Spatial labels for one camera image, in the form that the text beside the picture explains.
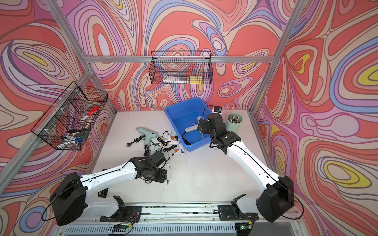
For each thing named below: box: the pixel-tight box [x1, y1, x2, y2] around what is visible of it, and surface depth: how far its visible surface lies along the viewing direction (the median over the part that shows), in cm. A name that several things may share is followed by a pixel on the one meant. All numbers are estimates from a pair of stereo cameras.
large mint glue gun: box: [184, 116, 203, 134], surface depth 108 cm
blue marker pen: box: [63, 134, 84, 143], surface depth 70 cm
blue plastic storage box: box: [164, 97, 212, 152], surface depth 112 cm
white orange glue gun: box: [168, 147, 180, 158], surface depth 96 cm
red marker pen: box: [80, 106, 99, 122], surface depth 78 cm
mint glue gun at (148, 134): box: [135, 126, 158, 146], surface depth 103 cm
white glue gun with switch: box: [164, 130, 180, 146], surface depth 101 cm
